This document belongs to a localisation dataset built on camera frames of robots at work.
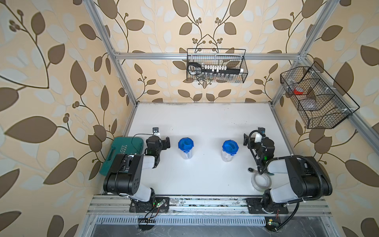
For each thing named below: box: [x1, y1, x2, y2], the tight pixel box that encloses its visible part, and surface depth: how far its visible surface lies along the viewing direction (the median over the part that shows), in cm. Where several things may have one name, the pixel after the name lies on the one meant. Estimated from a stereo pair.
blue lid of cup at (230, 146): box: [222, 139, 239, 156], surface depth 82 cm
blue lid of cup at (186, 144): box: [178, 137, 194, 154], surface depth 84 cm
